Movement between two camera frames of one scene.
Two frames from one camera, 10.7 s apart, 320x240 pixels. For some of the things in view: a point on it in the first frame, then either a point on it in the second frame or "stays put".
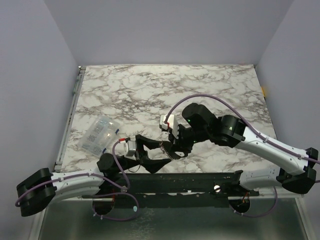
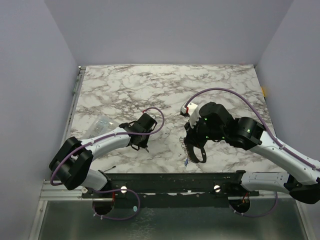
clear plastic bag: [99, 135] stays put
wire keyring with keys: [162, 146] to [182, 139]
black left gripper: [152, 165] to [144, 144]
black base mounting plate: [196, 190] stays put
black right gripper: [180, 139] to [191, 139]
